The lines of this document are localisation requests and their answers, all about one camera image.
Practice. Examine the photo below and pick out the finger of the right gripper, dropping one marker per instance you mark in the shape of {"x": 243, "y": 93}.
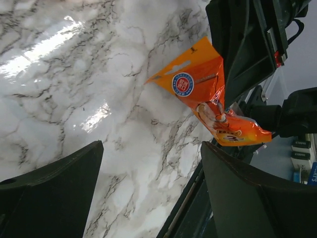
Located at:
{"x": 250, "y": 36}

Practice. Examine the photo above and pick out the orange razor pouch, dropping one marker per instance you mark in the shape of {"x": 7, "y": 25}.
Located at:
{"x": 196, "y": 78}

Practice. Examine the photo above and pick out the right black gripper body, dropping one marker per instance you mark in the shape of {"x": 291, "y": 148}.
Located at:
{"x": 296, "y": 116}

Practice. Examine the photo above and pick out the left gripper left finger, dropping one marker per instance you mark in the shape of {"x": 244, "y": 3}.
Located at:
{"x": 54, "y": 200}

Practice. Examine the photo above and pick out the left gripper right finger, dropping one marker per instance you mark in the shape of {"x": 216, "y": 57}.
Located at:
{"x": 250, "y": 203}

